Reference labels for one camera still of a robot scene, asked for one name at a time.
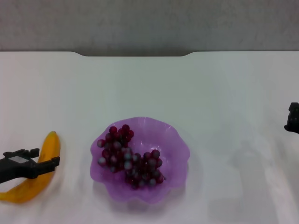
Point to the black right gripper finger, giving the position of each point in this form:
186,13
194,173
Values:
294,121

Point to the purple wavy plastic bowl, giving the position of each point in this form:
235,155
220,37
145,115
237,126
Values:
172,149

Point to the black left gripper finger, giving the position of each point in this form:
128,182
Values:
49,164
31,153

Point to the yellow banana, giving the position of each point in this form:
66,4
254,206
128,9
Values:
50,144

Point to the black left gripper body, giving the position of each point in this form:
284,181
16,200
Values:
16,166

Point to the dark red grape bunch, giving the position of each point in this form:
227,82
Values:
130,163

